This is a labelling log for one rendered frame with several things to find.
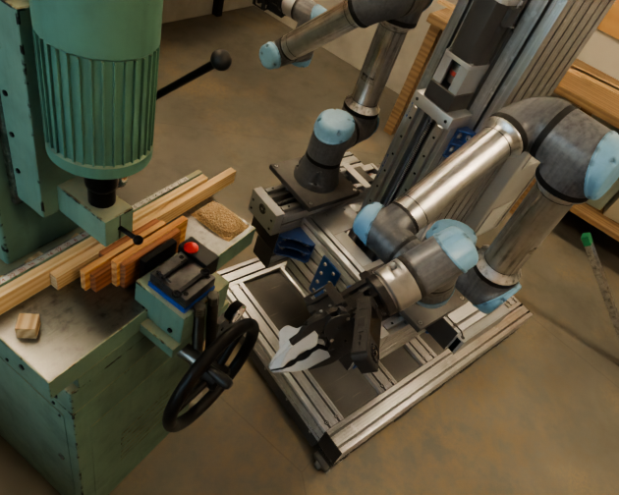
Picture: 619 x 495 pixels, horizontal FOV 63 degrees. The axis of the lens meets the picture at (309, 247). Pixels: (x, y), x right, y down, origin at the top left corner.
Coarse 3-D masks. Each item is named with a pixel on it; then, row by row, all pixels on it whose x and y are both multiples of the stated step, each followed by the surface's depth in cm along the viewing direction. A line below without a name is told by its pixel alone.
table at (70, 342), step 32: (192, 224) 124; (224, 256) 123; (64, 288) 102; (128, 288) 106; (0, 320) 94; (64, 320) 97; (96, 320) 99; (128, 320) 101; (0, 352) 95; (32, 352) 92; (64, 352) 93; (96, 352) 96; (64, 384) 93
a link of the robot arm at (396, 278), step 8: (392, 264) 76; (400, 264) 76; (376, 272) 78; (384, 272) 77; (392, 272) 76; (400, 272) 76; (408, 272) 75; (384, 280) 76; (392, 280) 75; (400, 280) 75; (408, 280) 75; (392, 288) 75; (400, 288) 75; (408, 288) 75; (416, 288) 75; (392, 296) 76; (400, 296) 75; (408, 296) 76; (416, 296) 76; (400, 304) 76; (408, 304) 77
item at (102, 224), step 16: (64, 192) 98; (80, 192) 98; (64, 208) 101; (80, 208) 97; (96, 208) 97; (112, 208) 98; (128, 208) 99; (80, 224) 100; (96, 224) 97; (112, 224) 97; (128, 224) 101; (112, 240) 100
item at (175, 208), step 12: (216, 180) 132; (228, 180) 136; (192, 192) 126; (204, 192) 129; (168, 204) 121; (180, 204) 122; (192, 204) 127; (156, 216) 117; (168, 216) 121; (84, 252) 105; (96, 252) 106; (72, 264) 102; (84, 264) 104; (60, 276) 99; (72, 276) 103; (60, 288) 102
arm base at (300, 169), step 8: (304, 160) 158; (312, 160) 155; (296, 168) 162; (304, 168) 158; (312, 168) 156; (320, 168) 155; (328, 168) 156; (336, 168) 158; (296, 176) 161; (304, 176) 158; (312, 176) 157; (320, 176) 157; (328, 176) 157; (336, 176) 160; (304, 184) 159; (312, 184) 158; (320, 184) 158; (328, 184) 159; (336, 184) 162; (320, 192) 160
